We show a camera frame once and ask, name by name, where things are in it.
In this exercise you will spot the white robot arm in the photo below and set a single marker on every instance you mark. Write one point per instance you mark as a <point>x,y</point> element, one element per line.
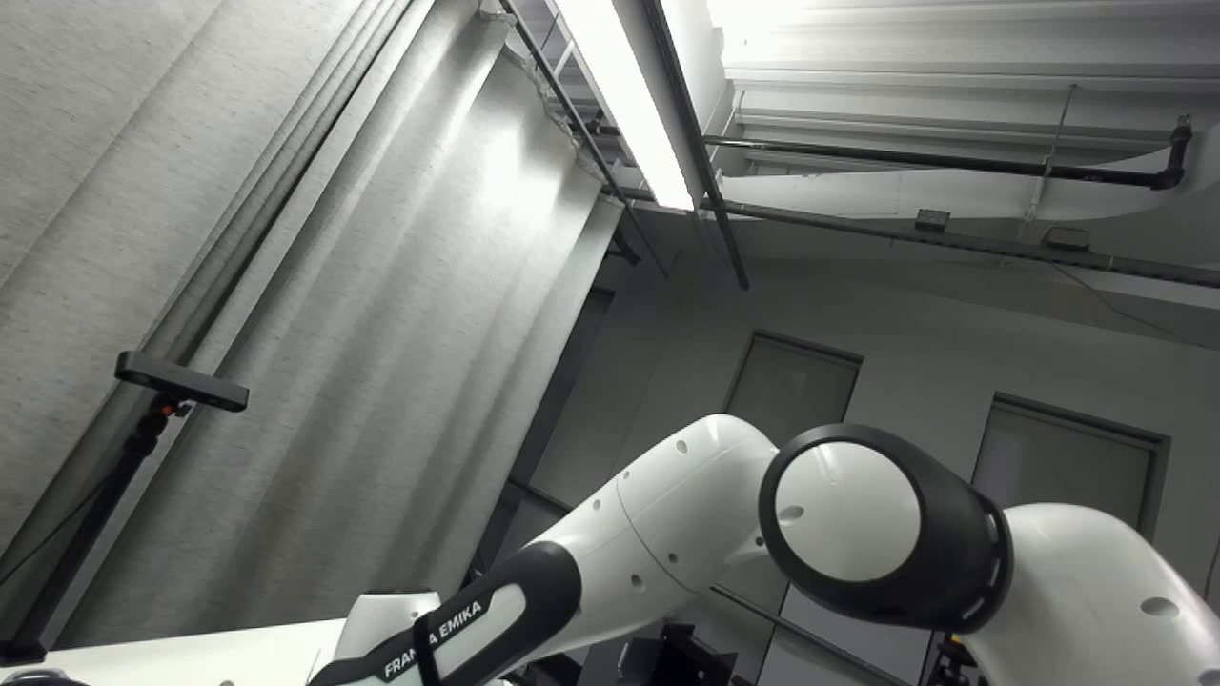
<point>688,510</point>

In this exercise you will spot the grey door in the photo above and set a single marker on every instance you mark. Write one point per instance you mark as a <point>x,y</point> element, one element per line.
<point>1070,470</point>
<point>796,386</point>

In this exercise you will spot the black ceiling bar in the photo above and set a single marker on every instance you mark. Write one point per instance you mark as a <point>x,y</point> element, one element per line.
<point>697,140</point>

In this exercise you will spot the ceiling strip light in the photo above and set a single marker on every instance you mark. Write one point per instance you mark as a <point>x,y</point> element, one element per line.
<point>623,89</point>

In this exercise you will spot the grey curtain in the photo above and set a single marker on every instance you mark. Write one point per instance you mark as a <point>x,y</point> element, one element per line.
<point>319,319</point>

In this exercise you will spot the black ceiling pipe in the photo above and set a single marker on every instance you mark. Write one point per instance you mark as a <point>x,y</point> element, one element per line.
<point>955,160</point>

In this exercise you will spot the grey ceiling rail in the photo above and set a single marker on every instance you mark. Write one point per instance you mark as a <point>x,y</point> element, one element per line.
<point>1015,242</point>

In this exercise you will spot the black bar camera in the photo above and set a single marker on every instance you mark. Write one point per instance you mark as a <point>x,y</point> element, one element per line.
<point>177,381</point>

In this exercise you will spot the black camera tripod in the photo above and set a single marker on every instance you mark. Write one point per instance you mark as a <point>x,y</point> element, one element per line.
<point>138,438</point>

